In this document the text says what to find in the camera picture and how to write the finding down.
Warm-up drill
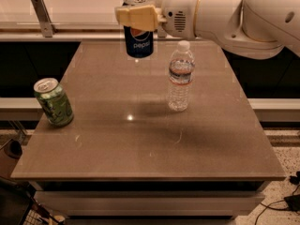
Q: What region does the left metal railing bracket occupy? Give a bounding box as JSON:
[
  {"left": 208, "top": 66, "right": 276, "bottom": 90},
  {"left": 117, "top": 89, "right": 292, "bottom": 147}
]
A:
[{"left": 31, "top": 0, "right": 55, "bottom": 38}]

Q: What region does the green soda can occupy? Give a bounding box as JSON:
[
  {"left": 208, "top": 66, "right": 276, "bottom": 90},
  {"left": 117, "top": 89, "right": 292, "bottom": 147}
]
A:
[{"left": 34, "top": 78, "right": 74, "bottom": 127}]

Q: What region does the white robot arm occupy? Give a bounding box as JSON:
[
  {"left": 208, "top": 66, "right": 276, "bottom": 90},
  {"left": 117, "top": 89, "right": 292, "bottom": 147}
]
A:
[{"left": 115, "top": 0, "right": 300, "bottom": 59}]

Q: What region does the black wire basket cart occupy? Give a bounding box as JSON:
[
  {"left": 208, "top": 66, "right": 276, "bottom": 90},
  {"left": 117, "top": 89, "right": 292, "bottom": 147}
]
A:
[{"left": 0, "top": 177, "right": 65, "bottom": 225}]

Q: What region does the clear plastic water bottle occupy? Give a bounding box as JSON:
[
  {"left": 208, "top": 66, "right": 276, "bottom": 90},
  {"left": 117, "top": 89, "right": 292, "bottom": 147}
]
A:
[{"left": 168, "top": 40, "right": 195, "bottom": 112}]

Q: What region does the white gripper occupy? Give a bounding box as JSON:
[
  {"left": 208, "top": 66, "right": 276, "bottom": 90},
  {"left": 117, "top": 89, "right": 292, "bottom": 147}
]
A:
[{"left": 114, "top": 0, "right": 200, "bottom": 38}]

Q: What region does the black power adapter with cable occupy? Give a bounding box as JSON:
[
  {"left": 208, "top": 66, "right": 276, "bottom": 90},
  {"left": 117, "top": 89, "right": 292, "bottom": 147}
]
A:
[{"left": 254, "top": 171, "right": 300, "bottom": 225}]

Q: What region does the dark round floor object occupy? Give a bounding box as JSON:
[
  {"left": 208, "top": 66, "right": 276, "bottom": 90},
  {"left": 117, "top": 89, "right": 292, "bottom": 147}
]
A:
[{"left": 4, "top": 140, "right": 23, "bottom": 159}]

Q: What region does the blue pepsi can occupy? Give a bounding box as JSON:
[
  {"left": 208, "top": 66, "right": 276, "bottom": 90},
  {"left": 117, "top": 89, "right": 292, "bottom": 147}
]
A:
[{"left": 123, "top": 0, "right": 154, "bottom": 58}]

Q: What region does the table lower shelf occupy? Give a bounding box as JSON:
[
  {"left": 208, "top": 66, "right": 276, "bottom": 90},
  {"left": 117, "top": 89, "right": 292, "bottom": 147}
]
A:
[{"left": 35, "top": 191, "right": 264, "bottom": 217}]

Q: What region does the metal railing bracket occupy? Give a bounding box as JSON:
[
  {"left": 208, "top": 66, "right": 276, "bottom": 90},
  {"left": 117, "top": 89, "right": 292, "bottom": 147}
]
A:
[
  {"left": 157, "top": 25, "right": 167, "bottom": 38},
  {"left": 31, "top": 0, "right": 55, "bottom": 38}
]

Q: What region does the middle metal railing bracket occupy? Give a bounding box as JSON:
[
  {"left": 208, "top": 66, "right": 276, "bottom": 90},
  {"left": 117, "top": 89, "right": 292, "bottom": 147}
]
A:
[{"left": 157, "top": 25, "right": 167, "bottom": 38}]

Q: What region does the glass railing panel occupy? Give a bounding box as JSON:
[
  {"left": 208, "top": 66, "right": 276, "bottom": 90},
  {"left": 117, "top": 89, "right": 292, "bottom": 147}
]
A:
[{"left": 0, "top": 0, "right": 123, "bottom": 28}]

